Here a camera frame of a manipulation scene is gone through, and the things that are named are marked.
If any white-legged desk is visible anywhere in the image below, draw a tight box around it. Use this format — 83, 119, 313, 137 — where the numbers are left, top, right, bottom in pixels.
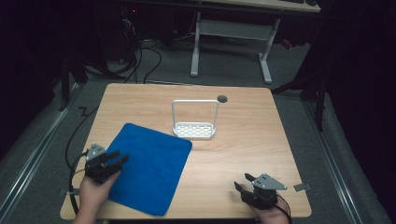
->
115, 0, 322, 86

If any metal floor rail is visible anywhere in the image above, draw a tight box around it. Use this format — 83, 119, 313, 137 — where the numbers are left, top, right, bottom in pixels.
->
0, 81, 82, 220
303, 98, 364, 224

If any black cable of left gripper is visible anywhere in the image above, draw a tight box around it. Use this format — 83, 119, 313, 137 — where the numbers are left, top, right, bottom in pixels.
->
64, 105, 99, 217

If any bundle of black floor cables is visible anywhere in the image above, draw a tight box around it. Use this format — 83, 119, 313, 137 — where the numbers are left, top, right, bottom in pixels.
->
117, 7, 163, 85

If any blue cloth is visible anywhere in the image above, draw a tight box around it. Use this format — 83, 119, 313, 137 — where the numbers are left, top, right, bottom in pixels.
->
106, 122, 193, 217

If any white rack with handle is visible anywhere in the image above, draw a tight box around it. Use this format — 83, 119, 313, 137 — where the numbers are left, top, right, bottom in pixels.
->
171, 98, 220, 141

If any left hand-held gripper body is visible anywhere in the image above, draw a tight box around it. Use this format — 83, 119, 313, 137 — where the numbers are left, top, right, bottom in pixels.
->
84, 142, 122, 185

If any person's right hand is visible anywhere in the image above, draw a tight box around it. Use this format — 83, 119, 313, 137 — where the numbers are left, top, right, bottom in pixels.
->
248, 197, 292, 224

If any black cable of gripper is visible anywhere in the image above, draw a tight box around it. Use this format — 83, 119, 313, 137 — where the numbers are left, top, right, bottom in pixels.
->
64, 105, 99, 217
276, 193, 294, 224

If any black stand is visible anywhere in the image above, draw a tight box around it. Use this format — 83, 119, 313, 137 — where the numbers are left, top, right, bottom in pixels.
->
57, 50, 90, 112
270, 69, 330, 133

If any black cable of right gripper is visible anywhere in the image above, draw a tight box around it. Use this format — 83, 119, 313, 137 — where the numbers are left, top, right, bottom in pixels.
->
276, 193, 294, 224

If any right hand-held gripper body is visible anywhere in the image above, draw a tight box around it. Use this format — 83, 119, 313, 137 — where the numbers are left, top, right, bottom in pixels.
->
241, 173, 289, 211

